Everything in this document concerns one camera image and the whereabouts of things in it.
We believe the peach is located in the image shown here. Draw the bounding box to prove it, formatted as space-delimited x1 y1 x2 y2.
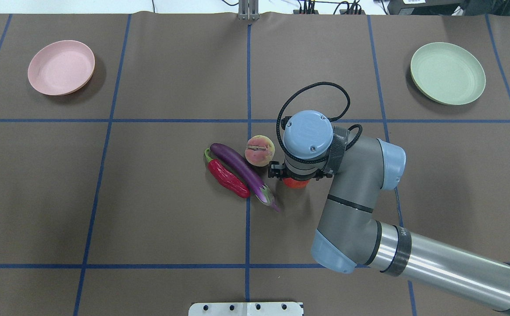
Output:
244 135 275 167

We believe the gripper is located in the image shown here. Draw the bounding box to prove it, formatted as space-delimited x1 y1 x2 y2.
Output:
269 161 333 181

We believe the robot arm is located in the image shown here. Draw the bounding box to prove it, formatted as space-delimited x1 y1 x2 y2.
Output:
268 110 510 316

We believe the green plate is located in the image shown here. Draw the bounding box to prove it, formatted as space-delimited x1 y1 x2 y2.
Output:
409 42 487 106

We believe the purple eggplant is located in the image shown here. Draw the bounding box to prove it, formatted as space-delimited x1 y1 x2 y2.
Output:
210 143 281 212

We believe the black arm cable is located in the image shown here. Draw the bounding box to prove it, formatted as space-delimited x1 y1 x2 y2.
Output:
276 82 363 165

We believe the pink plate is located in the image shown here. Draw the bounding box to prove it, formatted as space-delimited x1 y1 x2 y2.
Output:
27 40 96 96

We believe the red chili pepper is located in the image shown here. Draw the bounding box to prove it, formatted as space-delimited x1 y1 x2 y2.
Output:
204 148 250 199

